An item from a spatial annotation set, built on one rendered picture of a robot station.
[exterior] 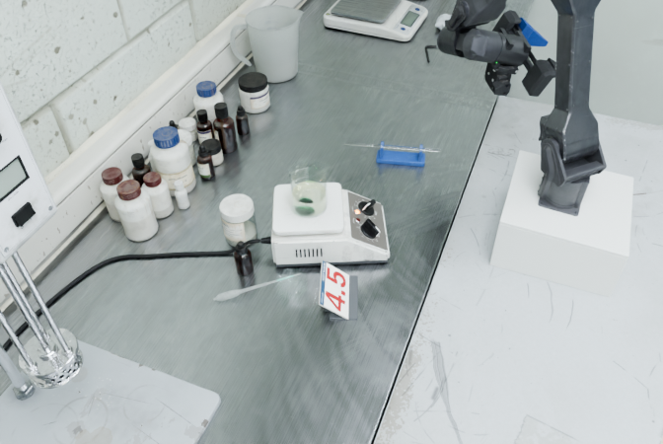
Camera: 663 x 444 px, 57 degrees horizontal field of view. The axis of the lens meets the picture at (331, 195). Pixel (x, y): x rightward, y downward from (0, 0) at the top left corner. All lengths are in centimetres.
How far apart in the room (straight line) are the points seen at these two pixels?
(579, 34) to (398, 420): 61
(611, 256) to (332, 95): 75
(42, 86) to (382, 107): 72
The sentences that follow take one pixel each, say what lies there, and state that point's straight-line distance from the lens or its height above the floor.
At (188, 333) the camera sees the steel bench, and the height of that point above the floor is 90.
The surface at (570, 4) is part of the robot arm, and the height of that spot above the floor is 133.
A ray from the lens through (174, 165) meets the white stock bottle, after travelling 119.
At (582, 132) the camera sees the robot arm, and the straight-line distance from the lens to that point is 101.
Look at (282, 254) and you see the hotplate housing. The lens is 104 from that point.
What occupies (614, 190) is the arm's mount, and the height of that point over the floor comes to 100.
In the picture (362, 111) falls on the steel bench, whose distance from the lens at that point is 142.
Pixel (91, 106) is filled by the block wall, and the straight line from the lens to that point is 124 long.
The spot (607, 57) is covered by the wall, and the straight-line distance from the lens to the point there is 236.
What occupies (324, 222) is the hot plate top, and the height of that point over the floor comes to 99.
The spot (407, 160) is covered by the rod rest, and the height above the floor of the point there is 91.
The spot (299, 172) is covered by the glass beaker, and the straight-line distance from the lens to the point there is 103.
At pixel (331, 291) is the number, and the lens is 100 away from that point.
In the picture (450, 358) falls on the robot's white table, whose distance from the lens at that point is 97.
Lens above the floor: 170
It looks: 42 degrees down
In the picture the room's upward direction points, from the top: 1 degrees counter-clockwise
